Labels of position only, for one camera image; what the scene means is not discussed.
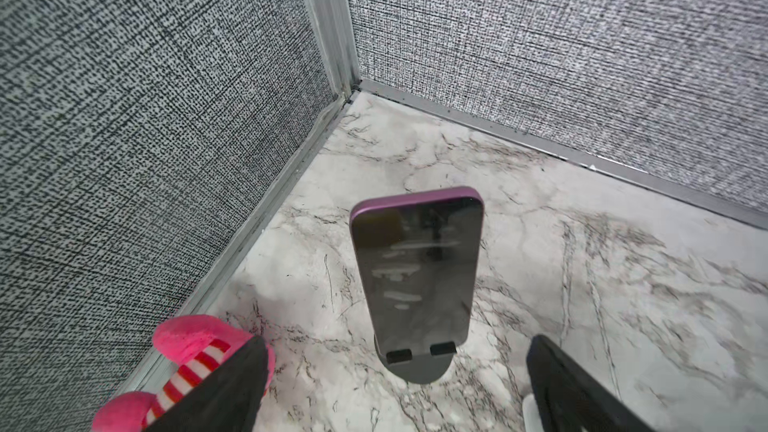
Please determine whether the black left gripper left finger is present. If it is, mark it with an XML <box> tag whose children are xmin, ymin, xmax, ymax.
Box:
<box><xmin>147</xmin><ymin>337</ymin><xmax>269</xmax><ymax>432</ymax></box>

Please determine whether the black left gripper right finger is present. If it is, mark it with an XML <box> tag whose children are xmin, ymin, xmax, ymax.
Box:
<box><xmin>526</xmin><ymin>335</ymin><xmax>652</xmax><ymax>432</ymax></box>

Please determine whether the phone pink case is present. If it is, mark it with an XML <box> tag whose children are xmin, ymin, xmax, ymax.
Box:
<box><xmin>349</xmin><ymin>186</ymin><xmax>484</xmax><ymax>365</ymax></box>

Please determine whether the white phone stand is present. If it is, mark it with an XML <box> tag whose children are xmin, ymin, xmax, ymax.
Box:
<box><xmin>522</xmin><ymin>394</ymin><xmax>544</xmax><ymax>432</ymax></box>

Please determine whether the dark grey round stand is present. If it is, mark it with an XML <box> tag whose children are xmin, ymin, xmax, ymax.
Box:
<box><xmin>374</xmin><ymin>339</ymin><xmax>457</xmax><ymax>385</ymax></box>

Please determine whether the pink striped plush toy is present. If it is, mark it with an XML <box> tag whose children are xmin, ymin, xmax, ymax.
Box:
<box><xmin>91</xmin><ymin>315</ymin><xmax>275</xmax><ymax>431</ymax></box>

